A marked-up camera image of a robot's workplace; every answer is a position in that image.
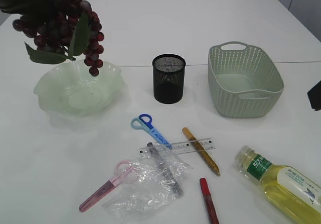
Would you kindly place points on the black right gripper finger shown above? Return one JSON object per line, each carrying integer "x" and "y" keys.
{"x": 314, "y": 96}

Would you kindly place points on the yellow tea drink bottle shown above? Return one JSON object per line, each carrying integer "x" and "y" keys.
{"x": 287, "y": 189}

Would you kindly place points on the clear plastic sheet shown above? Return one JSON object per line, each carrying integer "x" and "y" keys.
{"x": 151, "y": 192}

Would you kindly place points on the purple grape bunch with leaves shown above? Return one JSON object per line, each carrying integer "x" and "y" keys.
{"x": 60, "y": 29}

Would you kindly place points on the green plastic woven basket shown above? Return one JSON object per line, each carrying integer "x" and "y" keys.
{"x": 243, "y": 80}

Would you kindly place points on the gold glitter pen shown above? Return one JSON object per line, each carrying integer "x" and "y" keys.
{"x": 201, "y": 151}

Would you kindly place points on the red glitter pen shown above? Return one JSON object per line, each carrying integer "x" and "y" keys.
{"x": 208, "y": 202}

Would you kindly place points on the clear plastic ruler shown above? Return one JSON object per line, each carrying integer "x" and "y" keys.
{"x": 183, "y": 147}

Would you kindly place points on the black mesh pen cup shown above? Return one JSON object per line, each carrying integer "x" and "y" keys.
{"x": 168, "y": 78}

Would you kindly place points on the silver glitter pen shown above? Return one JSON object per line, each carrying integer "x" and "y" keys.
{"x": 165, "y": 170}

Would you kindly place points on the pale green wavy plate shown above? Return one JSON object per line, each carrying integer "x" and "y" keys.
{"x": 69, "y": 89}

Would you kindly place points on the blue scissors with cover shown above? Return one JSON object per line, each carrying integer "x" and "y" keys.
{"x": 144, "y": 122}

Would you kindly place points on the pink scissors with cover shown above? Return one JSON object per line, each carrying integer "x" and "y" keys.
{"x": 125, "y": 173}

